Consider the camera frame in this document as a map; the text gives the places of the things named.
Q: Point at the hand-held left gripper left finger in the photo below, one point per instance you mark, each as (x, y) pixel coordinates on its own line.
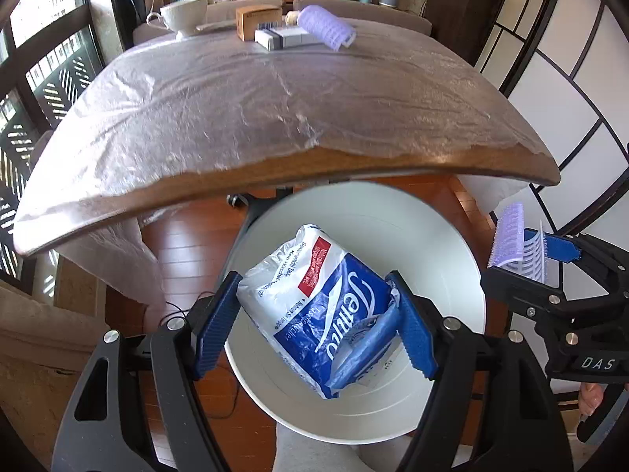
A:
(216, 327)

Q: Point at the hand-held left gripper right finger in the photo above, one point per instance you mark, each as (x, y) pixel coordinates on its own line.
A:
(417, 337)

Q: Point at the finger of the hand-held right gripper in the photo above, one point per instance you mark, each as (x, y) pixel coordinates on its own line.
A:
(560, 246)
(521, 287)

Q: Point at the purple hair roller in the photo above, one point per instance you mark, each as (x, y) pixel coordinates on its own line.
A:
(324, 24)
(508, 236)

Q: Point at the blue white tissue pack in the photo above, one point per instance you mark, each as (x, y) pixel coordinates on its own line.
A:
(304, 305)

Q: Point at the white round bin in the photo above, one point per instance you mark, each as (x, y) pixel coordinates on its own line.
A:
(393, 221)

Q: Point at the person's right hand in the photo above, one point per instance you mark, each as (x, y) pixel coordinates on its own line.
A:
(592, 398)

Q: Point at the person's leg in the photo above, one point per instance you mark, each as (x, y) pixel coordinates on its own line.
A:
(304, 457)

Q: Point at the white panel sliding screen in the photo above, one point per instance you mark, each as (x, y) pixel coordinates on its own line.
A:
(565, 83)

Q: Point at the wooden table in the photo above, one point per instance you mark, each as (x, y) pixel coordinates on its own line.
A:
(344, 167)

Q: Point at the beige armchair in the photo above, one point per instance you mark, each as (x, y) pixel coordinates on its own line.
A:
(29, 354)

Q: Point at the clear plastic table cover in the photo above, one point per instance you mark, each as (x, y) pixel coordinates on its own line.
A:
(221, 108)

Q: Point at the dark wooden cabinet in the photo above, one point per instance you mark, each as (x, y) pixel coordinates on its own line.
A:
(462, 10)

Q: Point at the white medicine box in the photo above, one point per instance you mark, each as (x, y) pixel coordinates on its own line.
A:
(290, 37)

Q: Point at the brown cardboard box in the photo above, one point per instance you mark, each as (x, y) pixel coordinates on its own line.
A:
(255, 22)

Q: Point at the white ceramic cup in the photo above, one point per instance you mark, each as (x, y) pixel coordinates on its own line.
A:
(184, 12)

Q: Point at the window with dark frame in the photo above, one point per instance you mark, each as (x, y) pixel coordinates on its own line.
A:
(44, 59)

